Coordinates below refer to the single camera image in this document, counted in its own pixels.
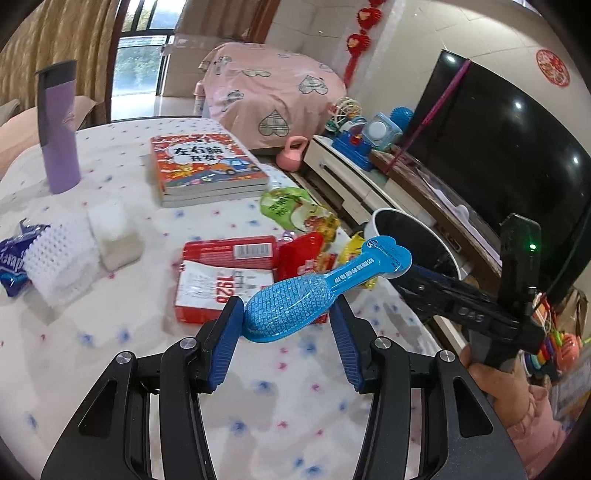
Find pink heart print cover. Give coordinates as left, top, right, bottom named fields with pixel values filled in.
left=201, top=42, right=348, bottom=151

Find red snack packet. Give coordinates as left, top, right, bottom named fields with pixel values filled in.
left=277, top=231, right=342, bottom=283

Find white television cabinet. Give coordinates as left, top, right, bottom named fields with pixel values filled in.
left=302, top=135, right=504, bottom=352

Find balcony glass door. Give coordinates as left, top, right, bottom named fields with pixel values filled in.
left=111, top=0, right=185, bottom=123

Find pink stick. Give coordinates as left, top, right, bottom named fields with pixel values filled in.
left=385, top=59, right=472, bottom=174

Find red round wall sticker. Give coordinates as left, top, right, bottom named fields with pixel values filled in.
left=536, top=48, right=571, bottom=86

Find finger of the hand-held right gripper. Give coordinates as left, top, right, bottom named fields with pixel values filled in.
left=392, top=277, right=458, bottom=325
left=409, top=264, right=502, bottom=309

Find light blue box toy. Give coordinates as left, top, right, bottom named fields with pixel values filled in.
left=362, top=113, right=402, bottom=151

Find pink kettlebell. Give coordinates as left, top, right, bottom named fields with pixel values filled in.
left=276, top=136, right=306, bottom=172

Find blue plastic packet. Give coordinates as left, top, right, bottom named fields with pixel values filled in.
left=0, top=220, right=51, bottom=297

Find toy ferris wheel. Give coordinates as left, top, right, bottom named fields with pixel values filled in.
left=329, top=96, right=366, bottom=126

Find red hanging ornaments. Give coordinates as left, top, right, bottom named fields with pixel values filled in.
left=345, top=0, right=386, bottom=88

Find person's right hand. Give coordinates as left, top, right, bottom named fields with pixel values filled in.
left=460, top=344, right=532, bottom=428

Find beige curtain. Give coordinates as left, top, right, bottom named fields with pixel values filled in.
left=0, top=0, right=122, bottom=125

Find colourful ring stack toy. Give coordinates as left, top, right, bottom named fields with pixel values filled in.
left=522, top=295, right=591, bottom=385

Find person's right forearm pink sleeve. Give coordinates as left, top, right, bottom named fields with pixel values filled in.
left=505, top=385, right=570, bottom=472

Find white foam block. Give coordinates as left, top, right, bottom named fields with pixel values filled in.
left=87, top=196, right=146, bottom=272

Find white edged book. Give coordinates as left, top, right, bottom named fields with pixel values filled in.
left=159, top=185, right=269, bottom=208

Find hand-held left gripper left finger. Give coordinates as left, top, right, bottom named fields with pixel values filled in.
left=41, top=296, right=244, bottom=480

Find green food pouch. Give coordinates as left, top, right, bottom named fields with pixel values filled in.
left=259, top=182, right=317, bottom=229

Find white bin with black bag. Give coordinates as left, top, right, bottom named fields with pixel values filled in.
left=365, top=208, right=462, bottom=288

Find black television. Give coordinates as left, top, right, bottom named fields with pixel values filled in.
left=406, top=48, right=591, bottom=305

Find purple thermos bottle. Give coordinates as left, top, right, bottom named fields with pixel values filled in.
left=35, top=59, right=83, bottom=195

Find colourful candy packet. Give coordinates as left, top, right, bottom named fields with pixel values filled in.
left=291, top=203, right=342, bottom=245

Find white foam net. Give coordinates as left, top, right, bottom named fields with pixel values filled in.
left=21, top=212, right=100, bottom=309

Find red box with white label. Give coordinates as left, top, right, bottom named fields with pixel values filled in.
left=174, top=235, right=280, bottom=324

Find red cover children's book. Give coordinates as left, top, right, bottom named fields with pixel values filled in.
left=150, top=131, right=269, bottom=197

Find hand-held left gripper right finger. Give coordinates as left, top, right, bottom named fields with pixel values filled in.
left=329, top=300, right=529, bottom=480

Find yellow snack packet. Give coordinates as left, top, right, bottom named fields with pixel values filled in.
left=339, top=233, right=384, bottom=289

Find pink sofa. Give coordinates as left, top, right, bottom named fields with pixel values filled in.
left=0, top=95, right=108, bottom=153

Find blue brush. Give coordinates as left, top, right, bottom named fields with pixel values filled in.
left=242, top=234, right=411, bottom=343

